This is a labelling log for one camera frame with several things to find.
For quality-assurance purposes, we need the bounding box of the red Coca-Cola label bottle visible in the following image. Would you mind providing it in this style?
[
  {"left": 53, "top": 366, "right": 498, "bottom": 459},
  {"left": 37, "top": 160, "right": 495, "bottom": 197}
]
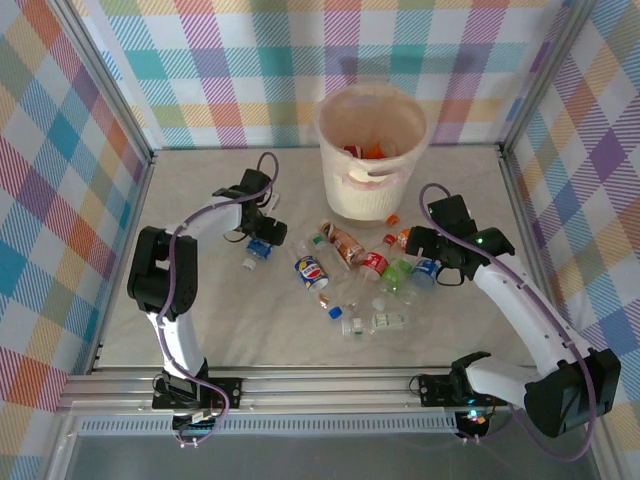
[{"left": 342, "top": 234, "right": 397, "bottom": 311}]

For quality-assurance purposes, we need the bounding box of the blue Pepsi label bottle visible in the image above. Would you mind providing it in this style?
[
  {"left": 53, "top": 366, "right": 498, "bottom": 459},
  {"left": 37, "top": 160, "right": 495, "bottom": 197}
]
[{"left": 292, "top": 239, "right": 331, "bottom": 295}]

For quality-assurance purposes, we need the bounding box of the square clear green-white label bottle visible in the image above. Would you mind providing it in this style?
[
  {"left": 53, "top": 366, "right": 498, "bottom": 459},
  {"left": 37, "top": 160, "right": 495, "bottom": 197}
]
[{"left": 341, "top": 309, "right": 411, "bottom": 341}]

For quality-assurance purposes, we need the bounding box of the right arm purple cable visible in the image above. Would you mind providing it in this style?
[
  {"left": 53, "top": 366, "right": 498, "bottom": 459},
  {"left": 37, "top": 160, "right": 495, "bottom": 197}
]
[{"left": 418, "top": 182, "right": 600, "bottom": 461}]

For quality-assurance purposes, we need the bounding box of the small electronics board with wires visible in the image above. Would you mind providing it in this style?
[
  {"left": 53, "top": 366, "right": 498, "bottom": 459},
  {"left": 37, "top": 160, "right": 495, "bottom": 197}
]
[
  {"left": 172, "top": 408, "right": 224, "bottom": 449},
  {"left": 458, "top": 407, "right": 490, "bottom": 441}
]

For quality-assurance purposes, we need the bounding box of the blue label clear bottle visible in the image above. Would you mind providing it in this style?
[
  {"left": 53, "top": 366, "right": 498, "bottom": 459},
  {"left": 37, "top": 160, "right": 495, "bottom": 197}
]
[{"left": 410, "top": 258, "right": 441, "bottom": 289}]

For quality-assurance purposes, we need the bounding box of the crushed clear bottle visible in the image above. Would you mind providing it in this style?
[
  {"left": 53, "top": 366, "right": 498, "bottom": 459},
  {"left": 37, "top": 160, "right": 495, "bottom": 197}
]
[{"left": 397, "top": 282, "right": 424, "bottom": 307}]

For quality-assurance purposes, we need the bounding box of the aluminium frame post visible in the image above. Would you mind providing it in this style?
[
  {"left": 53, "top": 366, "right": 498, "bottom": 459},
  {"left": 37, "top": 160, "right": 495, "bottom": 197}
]
[
  {"left": 497, "top": 0, "right": 599, "bottom": 149},
  {"left": 49, "top": 0, "right": 154, "bottom": 166}
]

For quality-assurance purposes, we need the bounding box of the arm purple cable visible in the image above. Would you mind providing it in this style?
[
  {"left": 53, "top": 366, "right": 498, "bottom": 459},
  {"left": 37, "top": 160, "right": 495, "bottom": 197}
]
[
  {"left": 418, "top": 182, "right": 600, "bottom": 461},
  {"left": 157, "top": 151, "right": 280, "bottom": 447}
]

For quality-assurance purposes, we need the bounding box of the clear bottle green cap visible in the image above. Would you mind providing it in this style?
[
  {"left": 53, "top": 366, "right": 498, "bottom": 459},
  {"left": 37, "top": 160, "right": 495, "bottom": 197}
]
[{"left": 308, "top": 233, "right": 352, "bottom": 286}]

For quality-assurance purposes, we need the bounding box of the green label bottle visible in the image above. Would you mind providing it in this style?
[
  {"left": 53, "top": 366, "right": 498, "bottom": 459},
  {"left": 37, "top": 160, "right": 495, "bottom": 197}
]
[{"left": 379, "top": 257, "right": 414, "bottom": 296}]

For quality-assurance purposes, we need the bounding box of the aluminium front rail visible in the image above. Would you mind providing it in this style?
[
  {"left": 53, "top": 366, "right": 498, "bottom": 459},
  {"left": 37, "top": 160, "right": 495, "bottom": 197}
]
[{"left": 54, "top": 367, "right": 609, "bottom": 419}]

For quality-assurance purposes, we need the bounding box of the brown label drink bottle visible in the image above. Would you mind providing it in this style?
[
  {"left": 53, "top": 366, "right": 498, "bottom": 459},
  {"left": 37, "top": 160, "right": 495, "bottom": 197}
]
[{"left": 319, "top": 219, "right": 365, "bottom": 271}]

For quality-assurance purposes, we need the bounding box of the small blue label bottle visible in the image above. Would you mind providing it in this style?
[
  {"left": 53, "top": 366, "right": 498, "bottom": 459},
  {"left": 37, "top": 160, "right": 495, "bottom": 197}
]
[{"left": 241, "top": 237, "right": 275, "bottom": 272}]

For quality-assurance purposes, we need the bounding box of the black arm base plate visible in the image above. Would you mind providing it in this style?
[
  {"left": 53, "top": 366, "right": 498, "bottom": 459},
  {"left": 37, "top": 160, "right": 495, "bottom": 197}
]
[
  {"left": 152, "top": 377, "right": 244, "bottom": 410},
  {"left": 417, "top": 372, "right": 511, "bottom": 407}
]

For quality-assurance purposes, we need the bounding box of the slotted grey cable duct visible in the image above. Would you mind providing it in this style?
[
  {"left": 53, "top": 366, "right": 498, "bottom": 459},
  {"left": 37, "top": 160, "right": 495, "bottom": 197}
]
[{"left": 78, "top": 418, "right": 460, "bottom": 435}]

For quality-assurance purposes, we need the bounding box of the cream round bin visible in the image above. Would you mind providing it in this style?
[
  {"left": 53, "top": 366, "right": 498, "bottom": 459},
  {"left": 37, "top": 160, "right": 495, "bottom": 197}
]
[{"left": 315, "top": 84, "right": 430, "bottom": 229}]

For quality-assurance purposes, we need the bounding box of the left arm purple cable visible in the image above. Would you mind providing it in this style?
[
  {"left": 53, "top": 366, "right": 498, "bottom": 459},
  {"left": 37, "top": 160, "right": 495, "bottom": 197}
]
[{"left": 157, "top": 151, "right": 280, "bottom": 447}]

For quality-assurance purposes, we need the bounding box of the translucent plastic bin liner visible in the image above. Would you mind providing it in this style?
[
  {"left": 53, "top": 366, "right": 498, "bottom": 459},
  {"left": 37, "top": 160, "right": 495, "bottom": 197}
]
[{"left": 315, "top": 84, "right": 430, "bottom": 194}]

